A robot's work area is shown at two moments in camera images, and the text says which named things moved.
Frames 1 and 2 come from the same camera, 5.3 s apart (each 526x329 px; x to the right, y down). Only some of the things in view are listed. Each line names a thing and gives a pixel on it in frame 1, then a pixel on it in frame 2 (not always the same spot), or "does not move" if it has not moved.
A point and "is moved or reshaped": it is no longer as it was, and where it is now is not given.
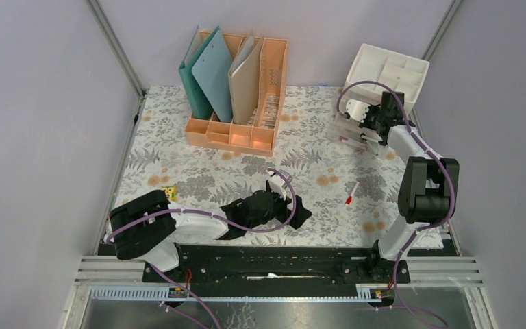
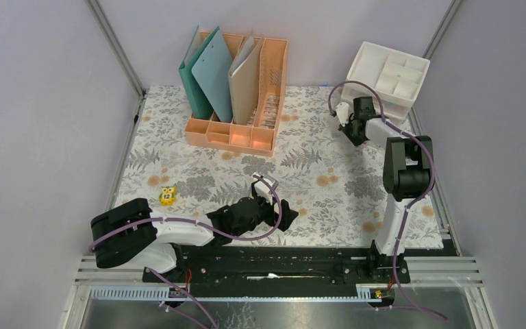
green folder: [200, 107] does not move
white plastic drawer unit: [405, 72] is moved or reshaped
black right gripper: [372, 108] -> [356, 142]
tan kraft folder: [244, 81] does not move
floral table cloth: [353, 195] does not move
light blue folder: [214, 72] does not move
